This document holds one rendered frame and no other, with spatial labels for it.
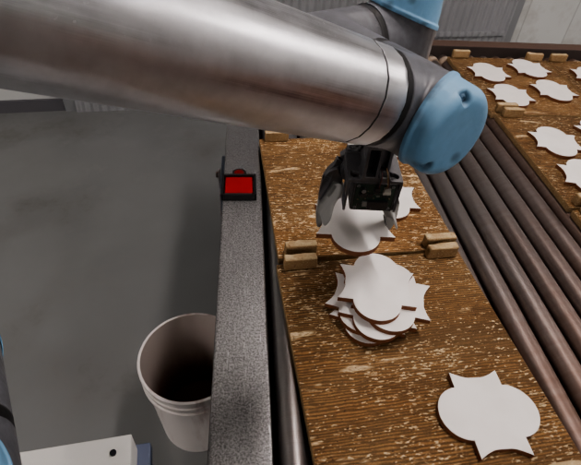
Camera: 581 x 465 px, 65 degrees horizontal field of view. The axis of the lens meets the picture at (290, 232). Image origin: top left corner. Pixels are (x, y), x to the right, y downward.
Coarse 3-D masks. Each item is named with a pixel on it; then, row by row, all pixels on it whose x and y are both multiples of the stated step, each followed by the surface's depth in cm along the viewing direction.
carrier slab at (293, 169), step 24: (264, 144) 110; (288, 144) 111; (312, 144) 112; (336, 144) 112; (264, 168) 103; (288, 168) 103; (312, 168) 104; (408, 168) 106; (288, 192) 97; (312, 192) 97; (288, 216) 91; (312, 216) 92; (408, 216) 93; (432, 216) 94; (288, 240) 86; (408, 240) 88
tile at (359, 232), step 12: (336, 204) 74; (348, 204) 74; (336, 216) 72; (348, 216) 72; (360, 216) 72; (372, 216) 72; (324, 228) 70; (336, 228) 70; (348, 228) 70; (360, 228) 70; (372, 228) 70; (384, 228) 71; (336, 240) 68; (348, 240) 68; (360, 240) 68; (372, 240) 68; (384, 240) 70; (348, 252) 67; (360, 252) 67; (372, 252) 68
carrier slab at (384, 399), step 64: (320, 320) 73; (448, 320) 74; (320, 384) 65; (384, 384) 65; (448, 384) 66; (512, 384) 66; (320, 448) 58; (384, 448) 58; (448, 448) 59; (576, 448) 60
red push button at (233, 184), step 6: (228, 180) 100; (234, 180) 100; (240, 180) 100; (246, 180) 100; (252, 180) 101; (228, 186) 98; (234, 186) 98; (240, 186) 98; (246, 186) 99; (252, 186) 99; (228, 192) 97; (234, 192) 97; (240, 192) 97; (246, 192) 97; (252, 192) 97
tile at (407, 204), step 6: (402, 192) 98; (408, 192) 98; (402, 198) 96; (408, 198) 96; (402, 204) 94; (408, 204) 95; (414, 204) 95; (402, 210) 93; (408, 210) 93; (414, 210) 94; (420, 210) 94; (402, 216) 92
